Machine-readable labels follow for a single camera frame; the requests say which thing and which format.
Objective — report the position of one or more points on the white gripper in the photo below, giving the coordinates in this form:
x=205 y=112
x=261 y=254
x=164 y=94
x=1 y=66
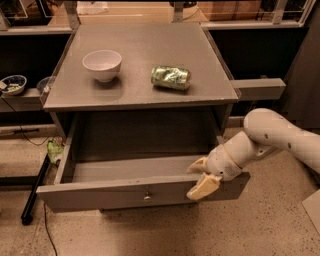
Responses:
x=222 y=162

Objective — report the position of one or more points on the grey top drawer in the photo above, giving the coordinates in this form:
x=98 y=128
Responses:
x=118 y=160

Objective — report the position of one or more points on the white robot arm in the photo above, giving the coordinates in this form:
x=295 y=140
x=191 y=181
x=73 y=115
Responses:
x=264 y=132

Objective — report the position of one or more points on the grey drawer cabinet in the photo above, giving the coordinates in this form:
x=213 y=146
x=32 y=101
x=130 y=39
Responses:
x=142 y=47

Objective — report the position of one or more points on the crushed green soda can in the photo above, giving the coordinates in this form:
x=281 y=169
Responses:
x=171 y=77

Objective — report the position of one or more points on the white ceramic bowl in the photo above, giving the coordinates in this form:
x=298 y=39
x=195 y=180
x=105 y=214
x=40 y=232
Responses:
x=103 y=65

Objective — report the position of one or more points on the green snack bag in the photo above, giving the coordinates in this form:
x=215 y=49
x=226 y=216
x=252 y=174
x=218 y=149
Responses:
x=54 y=151

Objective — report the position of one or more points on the black metal table leg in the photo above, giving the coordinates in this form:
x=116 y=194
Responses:
x=26 y=217

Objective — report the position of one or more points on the small clear glass bowl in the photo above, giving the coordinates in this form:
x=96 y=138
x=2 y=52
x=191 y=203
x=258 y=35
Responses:
x=44 y=86

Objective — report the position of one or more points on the grey left low shelf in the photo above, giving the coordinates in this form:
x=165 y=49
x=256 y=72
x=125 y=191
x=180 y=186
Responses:
x=29 y=100

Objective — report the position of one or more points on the blue patterned bowl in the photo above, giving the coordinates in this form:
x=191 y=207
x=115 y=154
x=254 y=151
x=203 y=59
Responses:
x=13 y=85

